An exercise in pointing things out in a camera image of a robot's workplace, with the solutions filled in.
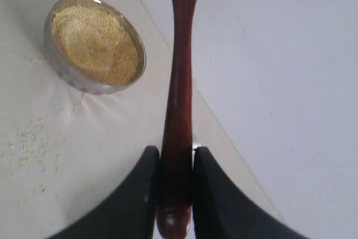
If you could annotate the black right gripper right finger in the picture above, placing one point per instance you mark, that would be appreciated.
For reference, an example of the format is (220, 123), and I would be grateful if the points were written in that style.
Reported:
(222, 210)

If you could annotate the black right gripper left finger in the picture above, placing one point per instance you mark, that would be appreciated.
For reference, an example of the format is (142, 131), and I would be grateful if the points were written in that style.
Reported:
(129, 210)

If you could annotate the dark red wooden spoon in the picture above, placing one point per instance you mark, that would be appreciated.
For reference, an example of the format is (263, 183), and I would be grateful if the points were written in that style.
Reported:
(175, 168)

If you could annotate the steel bowl of yellow grain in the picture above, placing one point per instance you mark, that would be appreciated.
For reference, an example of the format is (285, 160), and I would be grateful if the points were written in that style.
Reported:
(93, 47)

